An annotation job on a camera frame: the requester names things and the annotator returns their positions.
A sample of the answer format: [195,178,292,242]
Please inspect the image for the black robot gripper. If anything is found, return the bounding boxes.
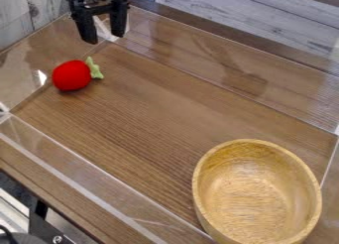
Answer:
[68,0,128,45]

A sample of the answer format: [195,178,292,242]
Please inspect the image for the black cable lower left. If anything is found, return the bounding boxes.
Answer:
[0,223,21,244]

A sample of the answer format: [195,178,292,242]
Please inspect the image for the red plush strawberry toy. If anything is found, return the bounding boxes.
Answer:
[52,57,104,91]

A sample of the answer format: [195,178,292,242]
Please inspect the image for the black metal bracket with bolt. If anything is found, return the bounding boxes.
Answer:
[28,200,76,244]

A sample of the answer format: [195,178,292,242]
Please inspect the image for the oval wooden bowl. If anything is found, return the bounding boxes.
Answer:
[192,139,322,244]

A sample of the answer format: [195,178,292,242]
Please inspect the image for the clear acrylic enclosure walls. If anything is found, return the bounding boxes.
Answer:
[0,8,339,244]

